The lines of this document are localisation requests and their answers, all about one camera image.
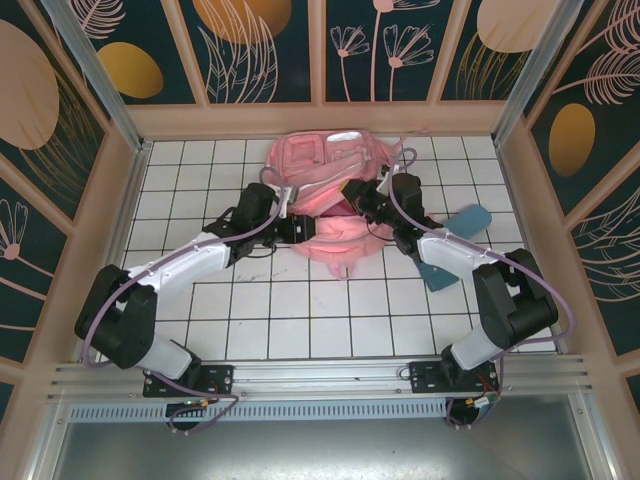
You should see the pink student backpack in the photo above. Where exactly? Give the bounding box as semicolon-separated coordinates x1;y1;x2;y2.
262;127;431;280

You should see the blue pencil case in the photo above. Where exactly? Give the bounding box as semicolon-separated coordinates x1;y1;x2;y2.
439;204;492;241

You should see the grey metal sheet panel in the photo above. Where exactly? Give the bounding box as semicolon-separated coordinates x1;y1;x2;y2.
29;394;621;480

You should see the aluminium side rail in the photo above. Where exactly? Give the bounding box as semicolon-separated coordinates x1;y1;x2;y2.
74;142;154;364

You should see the aluminium corner post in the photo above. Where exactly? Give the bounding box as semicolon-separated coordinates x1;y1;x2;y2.
39;0;154;156
492;0;599;147

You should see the aluminium mounting rail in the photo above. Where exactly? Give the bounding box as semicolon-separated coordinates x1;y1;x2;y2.
47;353;596;402

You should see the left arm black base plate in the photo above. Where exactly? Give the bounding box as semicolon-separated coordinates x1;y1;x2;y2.
143;363;236;399

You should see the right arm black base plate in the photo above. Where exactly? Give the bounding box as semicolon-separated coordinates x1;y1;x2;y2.
408;359;501;396

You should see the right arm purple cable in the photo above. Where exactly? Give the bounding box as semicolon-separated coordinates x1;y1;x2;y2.
387;147;575;431

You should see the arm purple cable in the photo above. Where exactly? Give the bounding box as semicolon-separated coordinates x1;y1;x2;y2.
82;167;294;435
387;147;575;431

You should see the grey slotted cable duct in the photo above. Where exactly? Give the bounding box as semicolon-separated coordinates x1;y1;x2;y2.
67;398;449;424

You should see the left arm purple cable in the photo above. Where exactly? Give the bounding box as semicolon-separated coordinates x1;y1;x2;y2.
82;167;294;435

